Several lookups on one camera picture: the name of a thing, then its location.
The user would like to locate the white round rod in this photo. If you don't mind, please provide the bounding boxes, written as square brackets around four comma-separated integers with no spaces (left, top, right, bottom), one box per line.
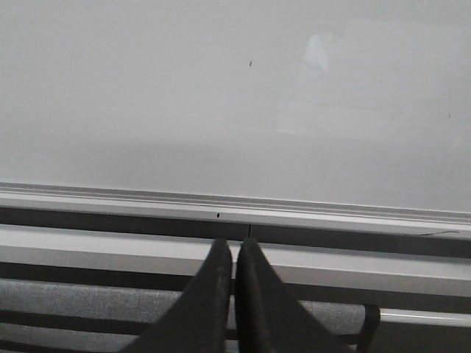
[380,308,471,327]

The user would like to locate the white metal crossbar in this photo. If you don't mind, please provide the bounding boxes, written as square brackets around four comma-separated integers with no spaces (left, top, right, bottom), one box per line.
[1,225,470,296]

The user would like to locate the white whiteboard with aluminium frame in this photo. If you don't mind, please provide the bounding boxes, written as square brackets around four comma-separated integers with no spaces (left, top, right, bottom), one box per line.
[1,1,470,239]

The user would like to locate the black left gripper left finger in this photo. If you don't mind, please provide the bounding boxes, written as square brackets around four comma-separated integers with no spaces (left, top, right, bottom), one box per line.
[124,239,233,352]

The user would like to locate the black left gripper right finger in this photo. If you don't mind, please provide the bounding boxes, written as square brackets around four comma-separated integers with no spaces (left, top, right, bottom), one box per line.
[235,238,351,352]

